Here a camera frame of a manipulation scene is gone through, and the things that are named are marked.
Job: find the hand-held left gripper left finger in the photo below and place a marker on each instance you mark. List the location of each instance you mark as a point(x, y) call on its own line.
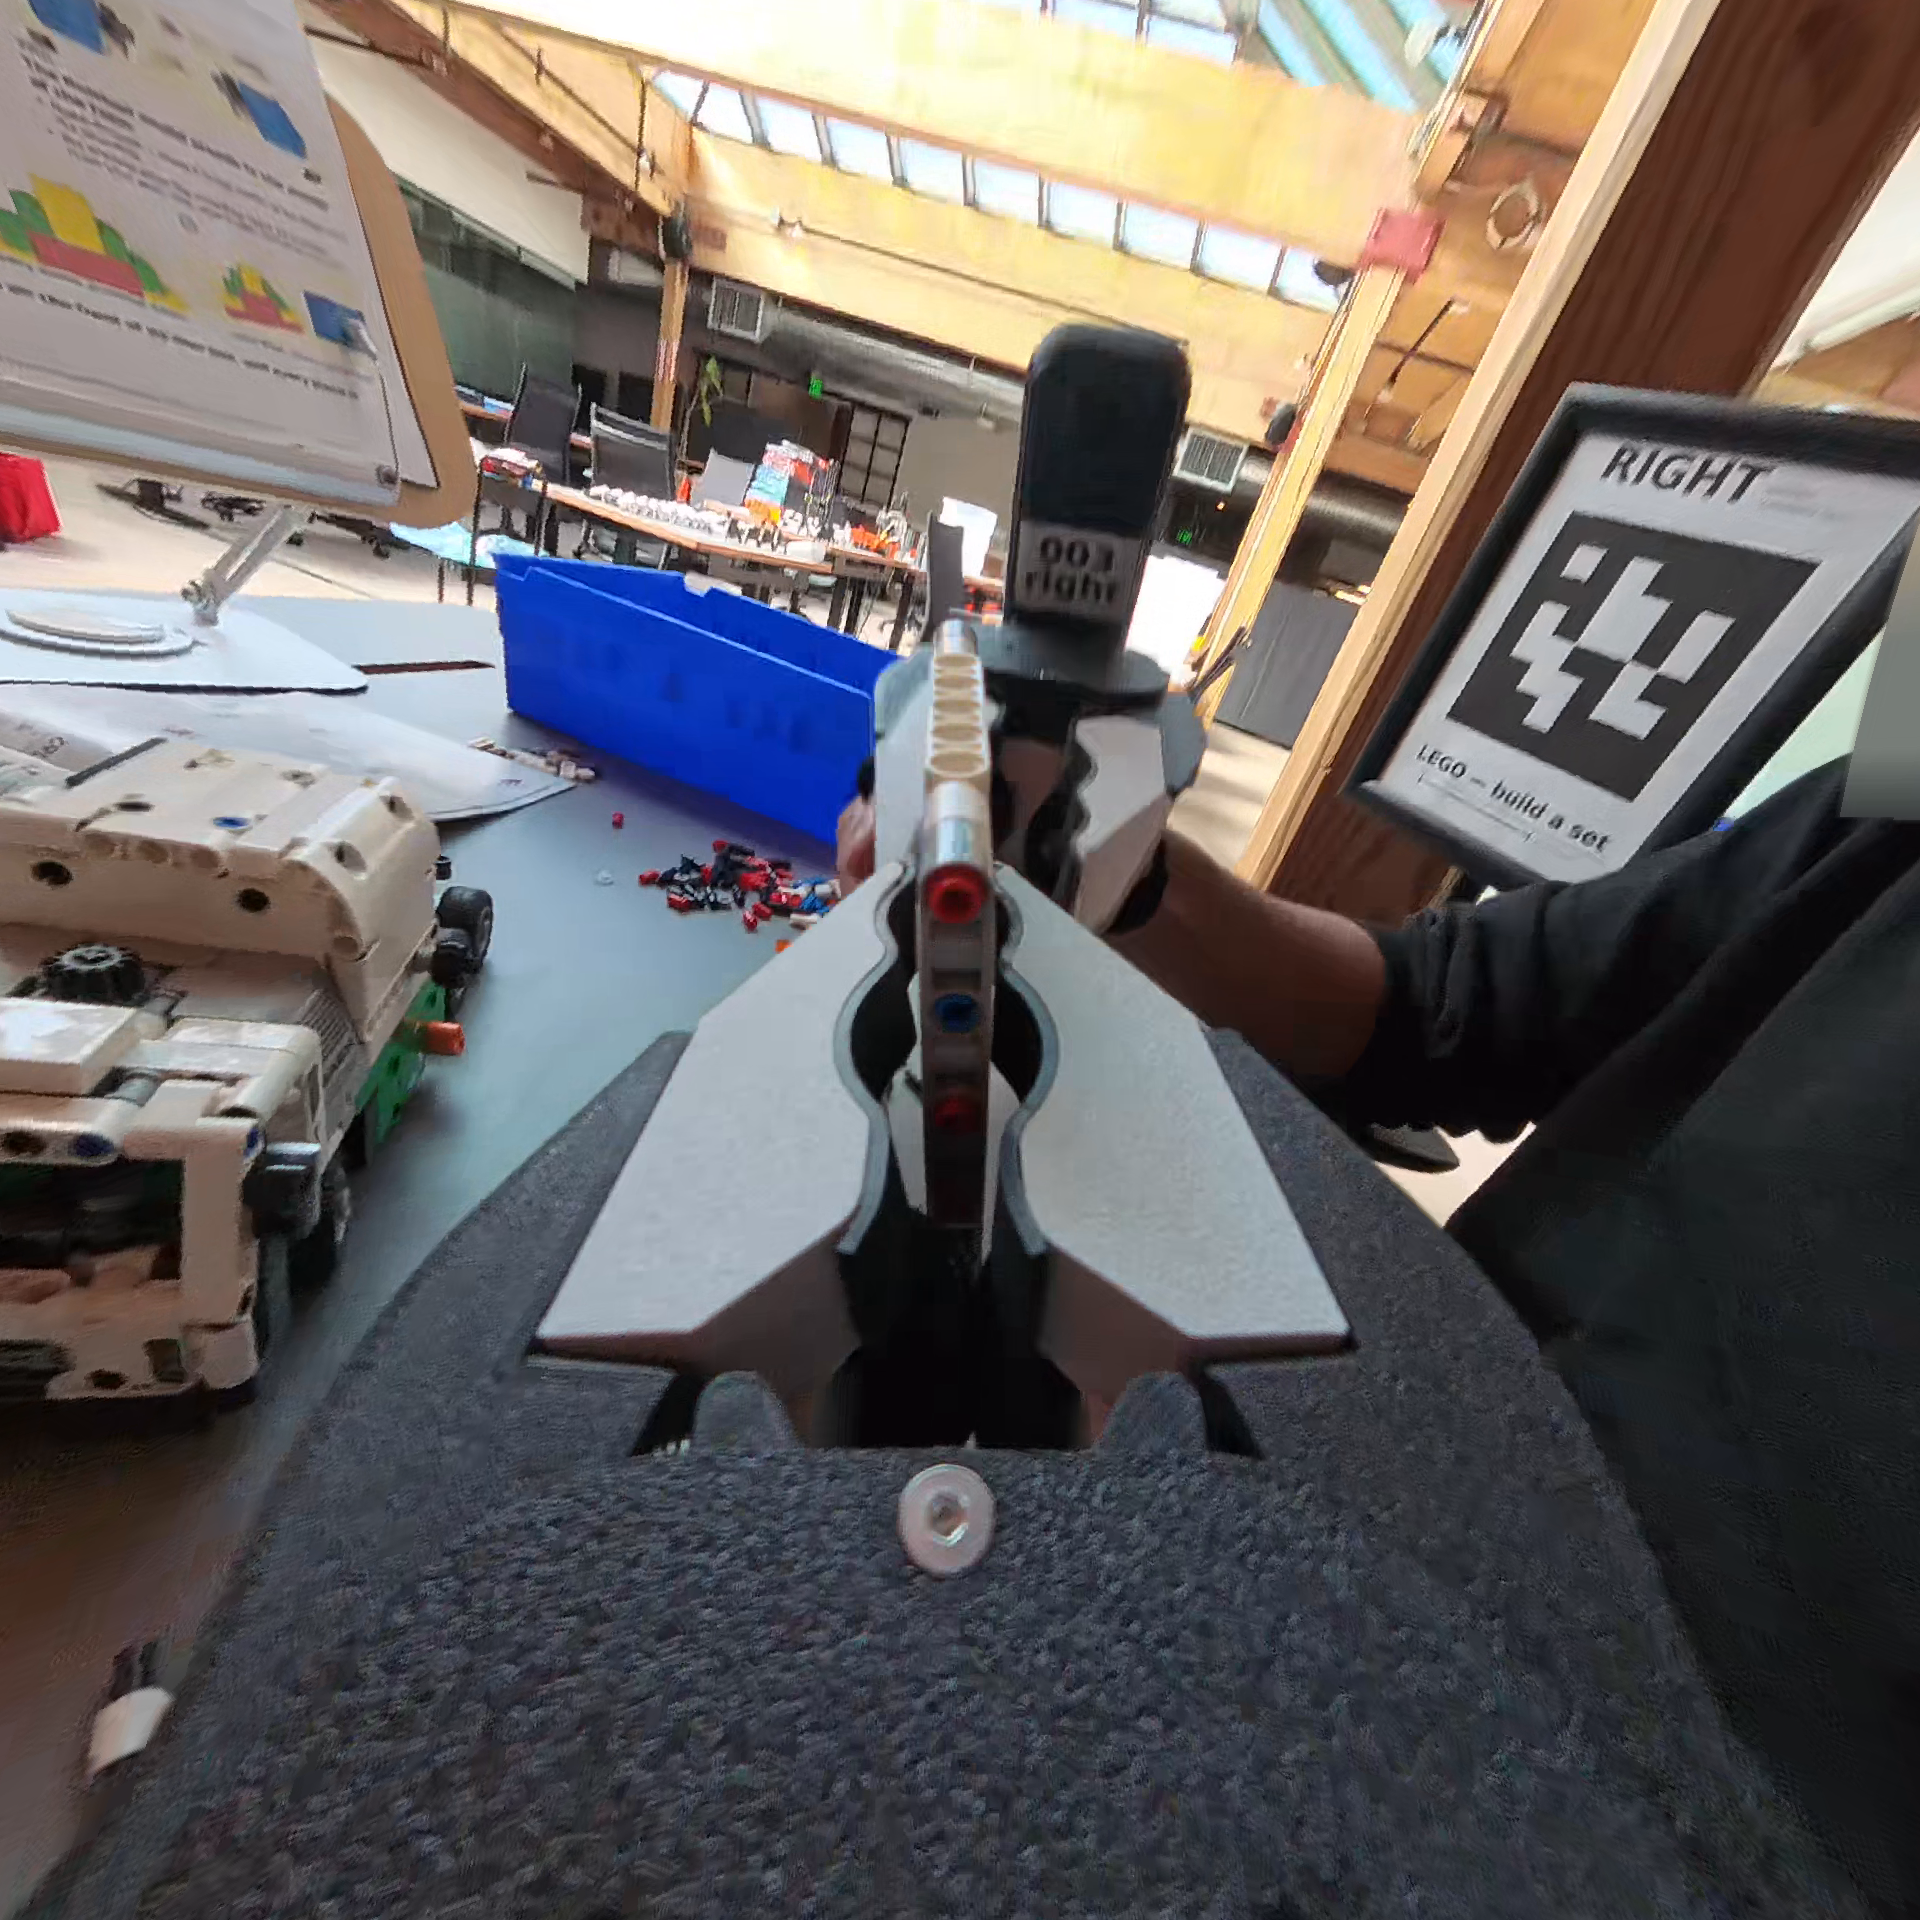
point(720, 1155)

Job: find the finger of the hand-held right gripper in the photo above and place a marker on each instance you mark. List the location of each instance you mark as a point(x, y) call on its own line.
point(1129, 811)
point(1034, 803)

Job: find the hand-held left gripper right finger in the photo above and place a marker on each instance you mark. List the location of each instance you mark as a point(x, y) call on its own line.
point(1185, 1185)

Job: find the tan LEGO Technic beam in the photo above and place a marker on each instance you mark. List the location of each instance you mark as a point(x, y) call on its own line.
point(957, 961)

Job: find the person's right forearm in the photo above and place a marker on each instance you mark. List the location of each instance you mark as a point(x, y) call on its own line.
point(1591, 975)

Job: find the pile of small lego pins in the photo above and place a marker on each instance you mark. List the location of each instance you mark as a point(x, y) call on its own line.
point(735, 885)

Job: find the cluster of tan lego pieces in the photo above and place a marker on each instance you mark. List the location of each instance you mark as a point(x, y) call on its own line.
point(533, 758)

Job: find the white lego truck model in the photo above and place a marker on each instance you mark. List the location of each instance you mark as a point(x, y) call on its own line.
point(194, 885)

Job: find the thin white lego beam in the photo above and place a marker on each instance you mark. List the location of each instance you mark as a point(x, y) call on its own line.
point(129, 1729)

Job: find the person's right hand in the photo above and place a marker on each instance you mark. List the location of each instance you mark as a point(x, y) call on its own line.
point(1274, 961)

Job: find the blue plastic bin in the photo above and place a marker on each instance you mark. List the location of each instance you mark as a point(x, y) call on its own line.
point(675, 690)

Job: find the cluttered wooden work table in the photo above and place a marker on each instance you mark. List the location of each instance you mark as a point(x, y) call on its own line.
point(720, 533)

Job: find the black office chair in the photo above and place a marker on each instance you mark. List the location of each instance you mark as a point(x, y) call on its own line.
point(543, 420)
point(631, 450)

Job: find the black framed marker sign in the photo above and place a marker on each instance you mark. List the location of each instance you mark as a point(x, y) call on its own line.
point(1635, 645)

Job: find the paper building booklet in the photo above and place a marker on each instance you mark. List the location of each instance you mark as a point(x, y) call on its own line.
point(301, 751)

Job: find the person's body in black clothing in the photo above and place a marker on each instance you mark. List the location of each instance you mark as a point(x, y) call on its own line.
point(1725, 1424)

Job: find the white document stand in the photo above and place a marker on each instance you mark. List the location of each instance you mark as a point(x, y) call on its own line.
point(105, 630)

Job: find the red plastic bin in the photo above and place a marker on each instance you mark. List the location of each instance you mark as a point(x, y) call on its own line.
point(22, 498)

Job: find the printed instruction sheet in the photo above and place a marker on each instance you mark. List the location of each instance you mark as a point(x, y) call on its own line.
point(164, 224)

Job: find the wooden post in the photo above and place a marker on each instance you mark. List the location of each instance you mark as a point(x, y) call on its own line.
point(1651, 224)

